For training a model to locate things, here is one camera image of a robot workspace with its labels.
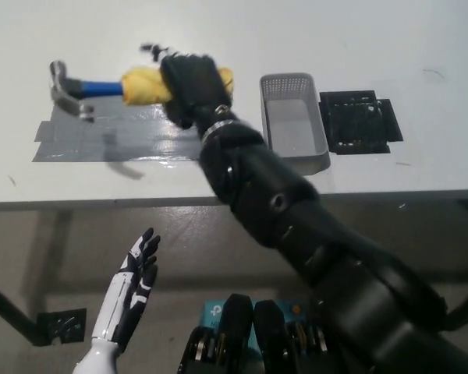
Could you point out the black tape patch on desk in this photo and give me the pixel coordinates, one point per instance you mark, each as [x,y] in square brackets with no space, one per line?
[355,121]

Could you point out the black tape on table foot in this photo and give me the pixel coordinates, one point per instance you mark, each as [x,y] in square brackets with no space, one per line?
[62,325]

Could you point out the teal router box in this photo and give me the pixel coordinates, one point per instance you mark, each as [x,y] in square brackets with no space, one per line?
[214,311]

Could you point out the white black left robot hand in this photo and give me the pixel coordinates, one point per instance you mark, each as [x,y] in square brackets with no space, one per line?
[128,288]

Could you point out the blue hammer with yellow wrap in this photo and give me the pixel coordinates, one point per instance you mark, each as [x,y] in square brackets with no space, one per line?
[101,86]

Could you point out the gray duct tape patch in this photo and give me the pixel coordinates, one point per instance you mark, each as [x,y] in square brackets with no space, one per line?
[140,136]

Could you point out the gray plastic basket container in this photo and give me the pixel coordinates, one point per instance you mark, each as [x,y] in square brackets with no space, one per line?
[292,124]

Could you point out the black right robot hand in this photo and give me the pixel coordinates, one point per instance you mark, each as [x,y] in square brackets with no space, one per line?
[195,85]

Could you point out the black robot torso blocks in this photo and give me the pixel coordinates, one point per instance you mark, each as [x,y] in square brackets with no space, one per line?
[238,335]

